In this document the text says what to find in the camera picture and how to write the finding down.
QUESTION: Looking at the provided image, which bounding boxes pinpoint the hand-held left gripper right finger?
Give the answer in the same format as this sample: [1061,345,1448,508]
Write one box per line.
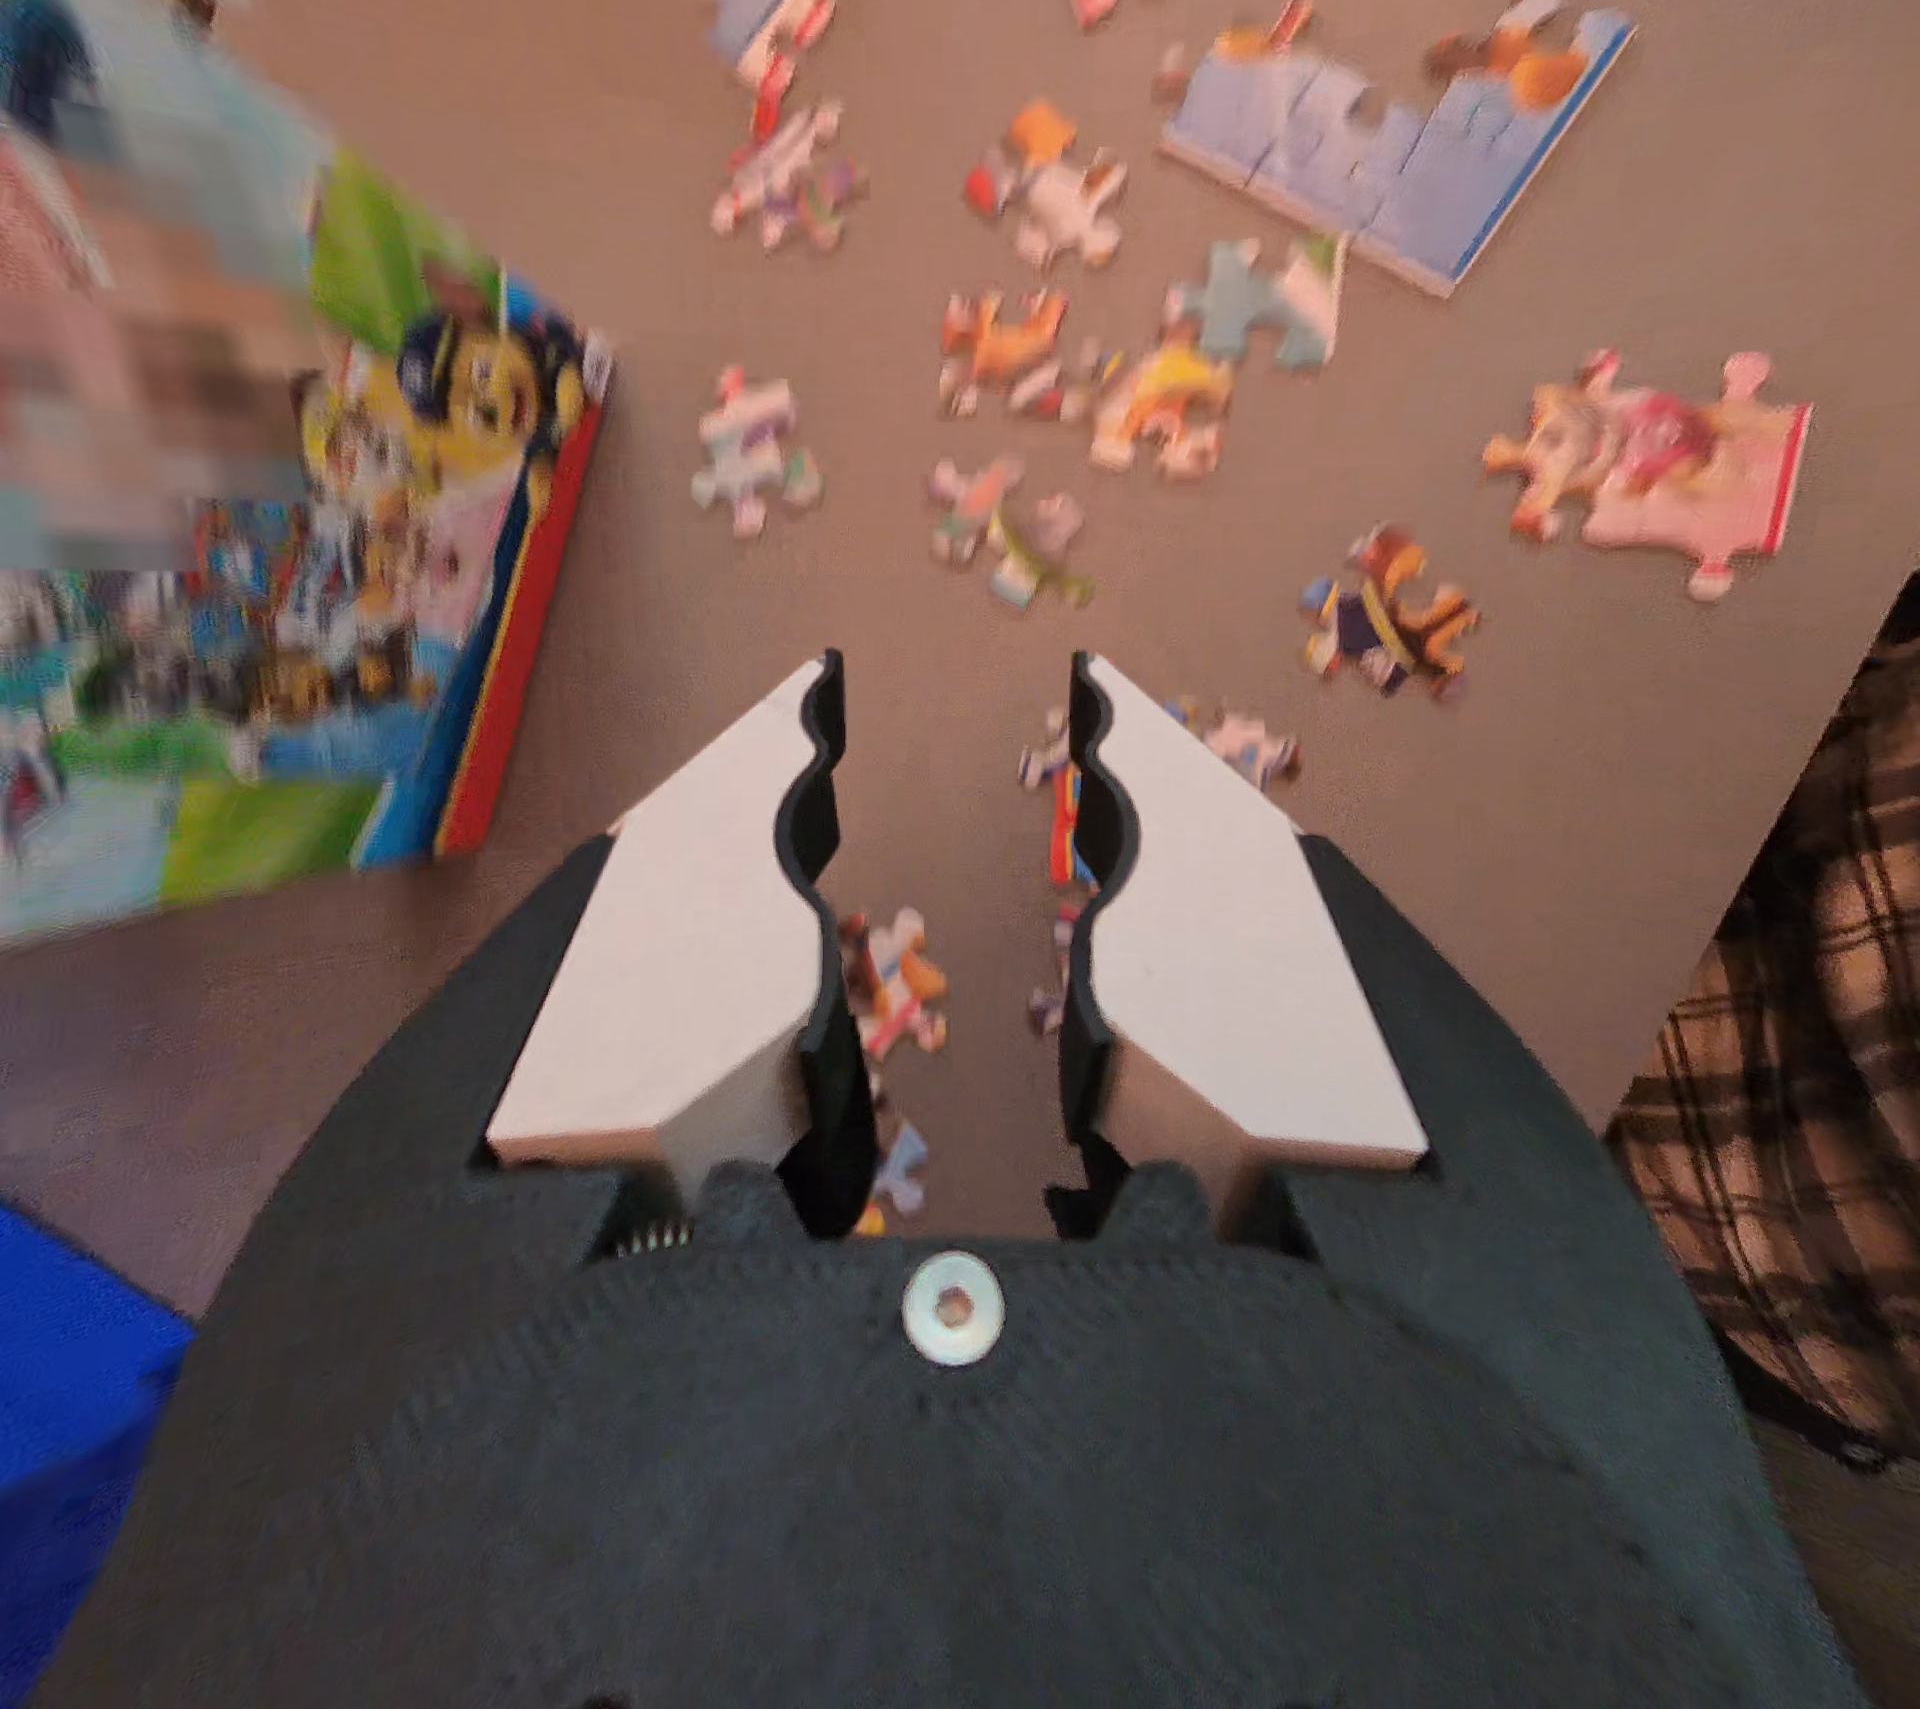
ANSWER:
[1050,652,1430,1237]

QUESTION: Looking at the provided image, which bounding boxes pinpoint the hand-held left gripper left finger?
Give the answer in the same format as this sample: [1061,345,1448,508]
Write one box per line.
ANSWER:
[485,646,877,1237]

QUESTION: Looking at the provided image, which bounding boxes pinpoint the grey purple puzzle piece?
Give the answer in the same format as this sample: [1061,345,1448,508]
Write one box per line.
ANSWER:
[1176,701,1302,795]

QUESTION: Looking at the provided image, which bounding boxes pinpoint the yellow dog puzzle piece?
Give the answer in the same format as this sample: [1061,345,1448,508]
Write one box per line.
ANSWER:
[1079,337,1237,477]

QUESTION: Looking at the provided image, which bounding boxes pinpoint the pink dog puzzle piece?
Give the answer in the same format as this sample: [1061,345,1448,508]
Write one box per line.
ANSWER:
[1483,348,1813,607]

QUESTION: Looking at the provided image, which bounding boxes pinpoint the orange dog face puzzle piece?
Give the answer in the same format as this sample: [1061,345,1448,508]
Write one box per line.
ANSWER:
[941,288,1079,416]

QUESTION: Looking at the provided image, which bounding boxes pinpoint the green purple puzzle piece pair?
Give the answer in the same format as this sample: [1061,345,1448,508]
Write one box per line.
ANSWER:
[925,453,1096,611]

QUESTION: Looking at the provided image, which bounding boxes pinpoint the white teal purple puzzle piece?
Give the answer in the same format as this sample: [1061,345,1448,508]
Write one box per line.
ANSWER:
[687,363,818,536]

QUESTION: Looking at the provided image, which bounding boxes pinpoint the plaid shirt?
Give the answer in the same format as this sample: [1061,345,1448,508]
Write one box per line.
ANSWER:
[1614,564,1920,1466]

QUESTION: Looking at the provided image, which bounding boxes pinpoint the colourful puzzle box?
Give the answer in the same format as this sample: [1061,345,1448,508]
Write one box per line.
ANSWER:
[0,0,616,945]

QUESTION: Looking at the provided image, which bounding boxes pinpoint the teal green corner puzzle piece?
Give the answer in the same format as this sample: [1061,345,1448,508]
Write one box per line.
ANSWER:
[1162,231,1344,378]

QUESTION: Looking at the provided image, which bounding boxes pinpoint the blue plastic bin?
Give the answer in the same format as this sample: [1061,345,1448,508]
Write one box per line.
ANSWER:
[0,1203,196,1669]

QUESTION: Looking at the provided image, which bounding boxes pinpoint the white purple striped puzzle piece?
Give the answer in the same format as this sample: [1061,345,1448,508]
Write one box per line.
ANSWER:
[703,104,867,253]

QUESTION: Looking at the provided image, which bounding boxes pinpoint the assembled light blue puzzle section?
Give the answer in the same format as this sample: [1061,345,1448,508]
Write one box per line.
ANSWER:
[1156,0,1636,297]

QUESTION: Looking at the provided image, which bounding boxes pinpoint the pink blue puzzle piece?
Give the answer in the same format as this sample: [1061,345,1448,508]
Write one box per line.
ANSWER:
[700,0,837,140]

